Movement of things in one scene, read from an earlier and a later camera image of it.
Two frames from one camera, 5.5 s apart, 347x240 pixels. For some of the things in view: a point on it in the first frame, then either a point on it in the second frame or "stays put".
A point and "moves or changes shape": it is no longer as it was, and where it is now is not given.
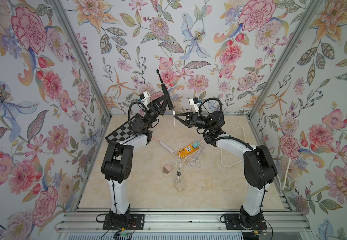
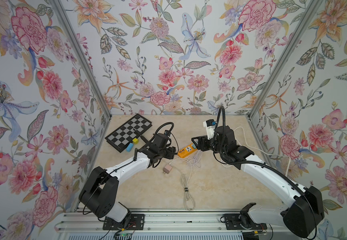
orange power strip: (183, 152) stays put
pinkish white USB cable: (193, 159) stays put
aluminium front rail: (181, 220) stays put
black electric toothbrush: (165, 92) moves or changes shape
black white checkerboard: (123, 132) stays put
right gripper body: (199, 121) to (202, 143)
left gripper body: (151, 113) to (168, 152)
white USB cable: (179, 184) to (189, 201)
